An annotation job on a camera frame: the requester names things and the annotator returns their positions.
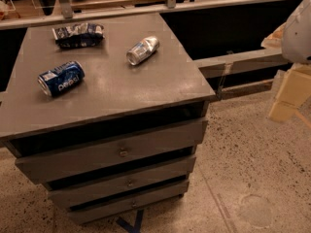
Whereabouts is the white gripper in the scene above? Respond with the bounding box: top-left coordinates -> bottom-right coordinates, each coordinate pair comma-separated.
260,0 -> 311,122

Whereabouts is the silver redbull can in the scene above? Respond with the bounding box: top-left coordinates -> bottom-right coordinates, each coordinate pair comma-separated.
126,36 -> 159,66

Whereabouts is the blue pepsi can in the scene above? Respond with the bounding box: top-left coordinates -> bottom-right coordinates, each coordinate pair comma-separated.
37,61 -> 85,97

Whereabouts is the grey drawer cabinet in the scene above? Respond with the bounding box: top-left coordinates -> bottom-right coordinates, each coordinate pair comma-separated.
0,28 -> 213,214

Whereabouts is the bottom grey drawer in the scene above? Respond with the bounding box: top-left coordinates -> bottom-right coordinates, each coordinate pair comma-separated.
67,180 -> 189,224

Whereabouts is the grey drawer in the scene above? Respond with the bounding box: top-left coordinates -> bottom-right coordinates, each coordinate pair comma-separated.
16,117 -> 207,183
67,180 -> 189,224
49,154 -> 195,209

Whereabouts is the top grey drawer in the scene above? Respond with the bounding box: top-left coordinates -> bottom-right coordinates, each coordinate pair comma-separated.
16,117 -> 207,183

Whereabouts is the middle grey drawer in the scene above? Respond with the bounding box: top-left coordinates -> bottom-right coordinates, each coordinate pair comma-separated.
49,154 -> 195,209

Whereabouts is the grey metal railing frame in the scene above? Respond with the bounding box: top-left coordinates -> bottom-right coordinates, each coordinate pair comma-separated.
0,0 -> 302,96

